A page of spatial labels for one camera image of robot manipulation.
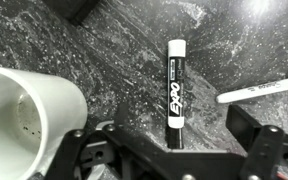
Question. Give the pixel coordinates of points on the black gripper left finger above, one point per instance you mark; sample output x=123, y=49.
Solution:
x=94, y=156

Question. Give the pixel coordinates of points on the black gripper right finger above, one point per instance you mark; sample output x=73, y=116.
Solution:
x=267, y=150

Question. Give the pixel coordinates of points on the black Expo marker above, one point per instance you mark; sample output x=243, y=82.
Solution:
x=176, y=96

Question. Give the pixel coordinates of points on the grey Sharpie marker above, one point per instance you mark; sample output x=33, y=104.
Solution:
x=257, y=90

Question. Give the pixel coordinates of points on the white ceramic mug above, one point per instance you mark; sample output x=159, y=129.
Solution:
x=27, y=123

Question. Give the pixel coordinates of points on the black whiteboard eraser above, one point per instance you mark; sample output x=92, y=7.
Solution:
x=72, y=10

